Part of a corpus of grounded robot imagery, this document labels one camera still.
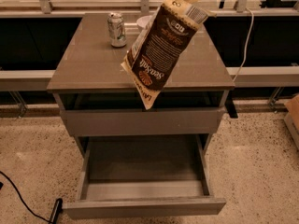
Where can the brown chip bag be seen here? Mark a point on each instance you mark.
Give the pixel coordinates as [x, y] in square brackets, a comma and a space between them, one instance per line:
[153, 56]

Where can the grey top drawer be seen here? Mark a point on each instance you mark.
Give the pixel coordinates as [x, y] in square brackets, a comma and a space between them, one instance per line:
[131, 122]

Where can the grey drawer cabinet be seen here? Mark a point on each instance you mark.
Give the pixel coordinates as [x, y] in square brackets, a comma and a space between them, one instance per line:
[90, 76]

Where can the open grey middle drawer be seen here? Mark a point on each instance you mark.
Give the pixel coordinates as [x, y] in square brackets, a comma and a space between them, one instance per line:
[144, 176]

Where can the white ceramic bowl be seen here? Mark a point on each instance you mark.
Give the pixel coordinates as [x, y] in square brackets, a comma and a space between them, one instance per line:
[143, 22]

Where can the green soda can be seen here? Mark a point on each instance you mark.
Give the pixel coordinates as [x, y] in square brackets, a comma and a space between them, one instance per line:
[116, 30]

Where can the cardboard box at right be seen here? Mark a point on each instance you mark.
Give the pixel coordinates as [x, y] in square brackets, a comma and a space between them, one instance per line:
[292, 118]

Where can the black floor plug block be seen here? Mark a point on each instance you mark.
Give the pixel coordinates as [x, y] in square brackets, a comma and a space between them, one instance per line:
[56, 211]

